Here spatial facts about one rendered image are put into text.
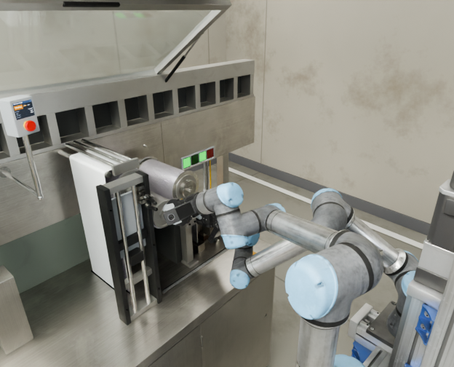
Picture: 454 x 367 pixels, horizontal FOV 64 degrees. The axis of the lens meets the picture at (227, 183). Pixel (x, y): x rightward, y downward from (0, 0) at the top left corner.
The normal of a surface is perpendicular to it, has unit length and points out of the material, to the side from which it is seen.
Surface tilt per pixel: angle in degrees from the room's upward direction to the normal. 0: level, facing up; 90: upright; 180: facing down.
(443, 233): 90
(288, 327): 0
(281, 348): 0
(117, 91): 90
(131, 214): 90
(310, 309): 82
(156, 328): 0
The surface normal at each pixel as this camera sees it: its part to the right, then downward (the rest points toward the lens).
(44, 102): 0.75, 0.28
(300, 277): -0.86, 0.11
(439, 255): -0.72, 0.30
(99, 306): 0.00, -0.90
